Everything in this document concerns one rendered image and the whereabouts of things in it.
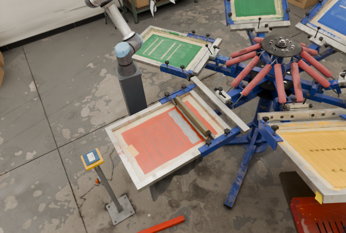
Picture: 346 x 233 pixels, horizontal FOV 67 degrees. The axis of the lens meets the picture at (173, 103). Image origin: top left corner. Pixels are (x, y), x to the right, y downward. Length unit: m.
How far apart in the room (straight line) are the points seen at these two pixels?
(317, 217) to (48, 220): 2.34
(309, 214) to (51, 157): 2.69
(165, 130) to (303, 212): 1.02
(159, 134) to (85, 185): 1.30
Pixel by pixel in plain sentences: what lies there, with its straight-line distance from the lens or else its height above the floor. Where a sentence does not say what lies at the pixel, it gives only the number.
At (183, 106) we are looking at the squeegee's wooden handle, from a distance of 1.99.
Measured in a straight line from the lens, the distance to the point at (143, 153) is 1.90.
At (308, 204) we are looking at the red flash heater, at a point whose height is 1.11.
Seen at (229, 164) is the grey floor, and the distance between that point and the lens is 2.95.
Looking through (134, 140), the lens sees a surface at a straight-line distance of 1.97.
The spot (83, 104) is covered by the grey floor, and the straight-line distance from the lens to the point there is 3.77.
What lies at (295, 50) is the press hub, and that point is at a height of 1.31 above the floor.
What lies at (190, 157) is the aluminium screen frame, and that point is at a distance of 1.80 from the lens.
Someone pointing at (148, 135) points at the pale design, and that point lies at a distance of 1.98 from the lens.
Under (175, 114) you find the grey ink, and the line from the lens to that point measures 2.08.
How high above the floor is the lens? 2.54
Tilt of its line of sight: 47 degrees down
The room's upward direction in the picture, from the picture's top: 6 degrees counter-clockwise
